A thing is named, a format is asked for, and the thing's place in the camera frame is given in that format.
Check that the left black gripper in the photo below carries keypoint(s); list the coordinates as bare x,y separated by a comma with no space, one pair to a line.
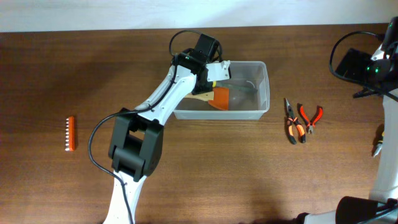
206,86

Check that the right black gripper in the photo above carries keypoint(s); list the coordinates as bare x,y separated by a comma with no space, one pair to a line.
360,59

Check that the file black yellow handle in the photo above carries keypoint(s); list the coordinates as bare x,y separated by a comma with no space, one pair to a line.
234,87

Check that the orange scraper wooden handle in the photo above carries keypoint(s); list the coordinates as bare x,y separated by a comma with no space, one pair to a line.
217,98

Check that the clear plastic container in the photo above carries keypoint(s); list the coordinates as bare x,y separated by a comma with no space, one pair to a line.
243,105

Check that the orange screwdriver bit holder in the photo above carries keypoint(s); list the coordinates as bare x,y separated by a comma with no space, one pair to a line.
70,134

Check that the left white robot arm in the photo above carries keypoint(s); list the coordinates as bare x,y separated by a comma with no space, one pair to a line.
137,138

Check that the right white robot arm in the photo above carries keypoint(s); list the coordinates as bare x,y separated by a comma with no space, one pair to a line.
377,74

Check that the small red cutting pliers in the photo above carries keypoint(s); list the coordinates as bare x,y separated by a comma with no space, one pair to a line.
310,123

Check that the long nose pliers orange black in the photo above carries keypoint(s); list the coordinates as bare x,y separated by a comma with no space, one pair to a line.
292,120

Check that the screwdriver black yellow handle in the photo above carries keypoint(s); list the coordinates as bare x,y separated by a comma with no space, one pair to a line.
378,146

